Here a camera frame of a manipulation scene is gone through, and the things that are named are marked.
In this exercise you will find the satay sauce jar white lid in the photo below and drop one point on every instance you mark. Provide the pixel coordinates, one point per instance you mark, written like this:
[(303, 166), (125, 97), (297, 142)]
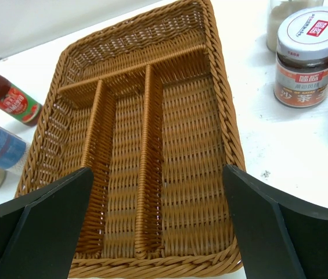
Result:
[(301, 79)]

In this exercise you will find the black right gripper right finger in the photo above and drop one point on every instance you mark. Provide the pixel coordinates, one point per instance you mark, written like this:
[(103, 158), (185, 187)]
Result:
[(279, 235)]

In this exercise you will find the brown wicker divided basket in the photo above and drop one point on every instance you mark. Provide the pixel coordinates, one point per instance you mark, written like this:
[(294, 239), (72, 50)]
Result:
[(146, 104)]

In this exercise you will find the red sauce bottle yellow cap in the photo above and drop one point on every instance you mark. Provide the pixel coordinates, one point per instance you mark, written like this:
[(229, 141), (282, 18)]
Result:
[(16, 103)]

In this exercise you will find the black cap white powder bottle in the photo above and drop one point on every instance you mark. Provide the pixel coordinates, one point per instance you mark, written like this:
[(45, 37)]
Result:
[(278, 11)]

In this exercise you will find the blue label bead bottle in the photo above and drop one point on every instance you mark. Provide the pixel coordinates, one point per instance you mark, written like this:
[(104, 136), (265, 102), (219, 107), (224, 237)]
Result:
[(13, 152)]

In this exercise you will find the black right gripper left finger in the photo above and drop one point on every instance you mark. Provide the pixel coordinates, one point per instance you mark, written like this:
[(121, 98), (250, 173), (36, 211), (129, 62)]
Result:
[(39, 231)]

